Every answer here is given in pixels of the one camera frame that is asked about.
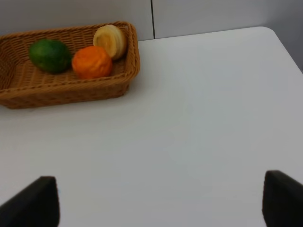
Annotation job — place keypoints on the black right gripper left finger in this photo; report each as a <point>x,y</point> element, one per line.
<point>37,205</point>

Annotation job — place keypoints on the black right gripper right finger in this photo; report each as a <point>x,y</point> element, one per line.
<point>282,202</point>

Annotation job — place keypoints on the green lime fruit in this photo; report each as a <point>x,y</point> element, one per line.
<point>49,55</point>

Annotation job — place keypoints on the orange tangerine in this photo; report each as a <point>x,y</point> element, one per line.
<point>92,62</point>

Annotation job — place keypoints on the red yellow half peach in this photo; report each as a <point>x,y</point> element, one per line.
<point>112,40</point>

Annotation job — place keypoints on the orange wicker basket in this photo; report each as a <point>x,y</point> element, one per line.
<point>23,85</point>

